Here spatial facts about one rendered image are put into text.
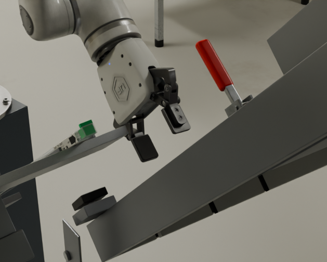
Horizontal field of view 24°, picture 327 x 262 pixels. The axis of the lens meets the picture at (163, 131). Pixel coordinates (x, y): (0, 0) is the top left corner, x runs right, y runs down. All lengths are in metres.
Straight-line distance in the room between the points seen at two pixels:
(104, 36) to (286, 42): 0.46
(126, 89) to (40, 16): 0.16
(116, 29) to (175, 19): 2.53
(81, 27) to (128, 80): 0.11
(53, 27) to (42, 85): 1.97
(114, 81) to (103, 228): 0.22
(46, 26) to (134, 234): 0.33
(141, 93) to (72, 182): 1.44
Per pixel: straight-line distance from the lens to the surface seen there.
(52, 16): 1.12
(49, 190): 2.48
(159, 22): 3.31
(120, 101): 1.12
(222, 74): 0.80
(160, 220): 0.94
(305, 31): 0.69
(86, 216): 1.07
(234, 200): 1.27
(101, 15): 1.13
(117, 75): 1.11
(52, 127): 2.80
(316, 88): 0.63
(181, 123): 1.06
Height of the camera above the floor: 1.46
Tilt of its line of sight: 32 degrees down
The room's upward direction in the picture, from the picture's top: straight up
